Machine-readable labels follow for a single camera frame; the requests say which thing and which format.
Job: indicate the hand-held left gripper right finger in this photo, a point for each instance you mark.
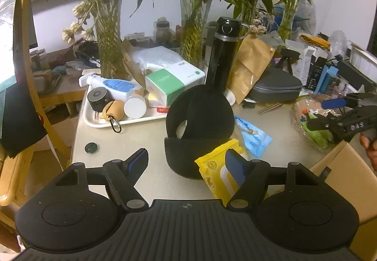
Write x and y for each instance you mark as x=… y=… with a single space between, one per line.
x=235 y=167

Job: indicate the person's right hand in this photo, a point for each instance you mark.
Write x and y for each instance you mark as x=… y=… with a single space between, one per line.
x=370 y=147

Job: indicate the white ribbed box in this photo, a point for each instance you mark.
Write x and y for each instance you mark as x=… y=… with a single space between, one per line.
x=363 y=56

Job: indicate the yellow wet wipes packet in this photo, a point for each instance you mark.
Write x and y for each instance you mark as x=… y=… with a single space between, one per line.
x=219 y=174

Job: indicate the blue box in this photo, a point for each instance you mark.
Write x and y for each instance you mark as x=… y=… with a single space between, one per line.
x=325 y=75

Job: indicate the black thermos bottle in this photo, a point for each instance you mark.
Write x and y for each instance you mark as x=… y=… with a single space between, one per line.
x=221 y=56

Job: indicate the yellow cloth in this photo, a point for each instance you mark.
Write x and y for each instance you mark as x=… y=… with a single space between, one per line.
x=316 y=40

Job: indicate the metal chopsticks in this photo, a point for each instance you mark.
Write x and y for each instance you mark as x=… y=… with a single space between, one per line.
x=271 y=108

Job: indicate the small tripod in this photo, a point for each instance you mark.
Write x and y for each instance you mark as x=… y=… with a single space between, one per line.
x=289 y=57

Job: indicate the wooden side table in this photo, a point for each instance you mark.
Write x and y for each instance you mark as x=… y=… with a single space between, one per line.
x=59 y=88

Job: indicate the cardboard box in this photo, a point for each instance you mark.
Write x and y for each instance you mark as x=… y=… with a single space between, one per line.
x=349 y=181

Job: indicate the white plastic jar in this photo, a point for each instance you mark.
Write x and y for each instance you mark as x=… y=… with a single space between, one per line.
x=135 y=106

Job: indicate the dried white flowers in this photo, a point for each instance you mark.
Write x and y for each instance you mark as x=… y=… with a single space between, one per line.
x=77 y=27

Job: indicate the basket of snacks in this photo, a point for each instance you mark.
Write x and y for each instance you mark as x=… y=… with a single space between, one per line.
x=313 y=128

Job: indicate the glass jar with dark lid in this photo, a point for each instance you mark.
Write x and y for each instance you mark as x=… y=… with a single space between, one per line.
x=163 y=30

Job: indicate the blue plastic packet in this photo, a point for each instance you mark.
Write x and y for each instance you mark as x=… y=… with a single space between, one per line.
x=254 y=136

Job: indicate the white tray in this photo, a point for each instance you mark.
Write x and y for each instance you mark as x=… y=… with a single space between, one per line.
x=97 y=121

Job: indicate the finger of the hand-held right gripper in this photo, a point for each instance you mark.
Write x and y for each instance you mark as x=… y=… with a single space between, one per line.
x=322 y=124
x=332 y=103

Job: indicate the black knit cap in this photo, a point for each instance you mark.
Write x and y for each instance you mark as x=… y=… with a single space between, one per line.
x=196 y=131

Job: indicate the wooden chair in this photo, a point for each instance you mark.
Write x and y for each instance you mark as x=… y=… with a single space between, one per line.
x=29 y=96

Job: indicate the grey zip case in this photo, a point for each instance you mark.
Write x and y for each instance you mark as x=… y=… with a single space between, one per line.
x=277 y=86

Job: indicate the white plastic bag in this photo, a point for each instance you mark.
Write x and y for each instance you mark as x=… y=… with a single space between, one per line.
x=159 y=57

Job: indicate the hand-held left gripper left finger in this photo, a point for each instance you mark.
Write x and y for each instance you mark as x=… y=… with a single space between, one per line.
x=137 y=161

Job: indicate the white carton box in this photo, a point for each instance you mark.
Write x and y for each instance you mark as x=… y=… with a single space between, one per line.
x=304 y=62

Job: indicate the tan pouch with carabiner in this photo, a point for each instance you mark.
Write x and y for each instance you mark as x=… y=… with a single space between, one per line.
x=113 y=110

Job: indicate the green and white tissue box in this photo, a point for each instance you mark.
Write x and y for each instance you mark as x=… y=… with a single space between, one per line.
x=173 y=82

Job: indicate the white spray bottle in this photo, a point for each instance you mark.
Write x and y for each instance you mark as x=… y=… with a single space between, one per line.
x=113 y=84

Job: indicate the brown paper bag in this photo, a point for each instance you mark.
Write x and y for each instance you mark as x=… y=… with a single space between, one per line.
x=250 y=69

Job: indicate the black round device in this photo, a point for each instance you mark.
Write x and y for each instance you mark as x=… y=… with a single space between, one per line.
x=98 y=98

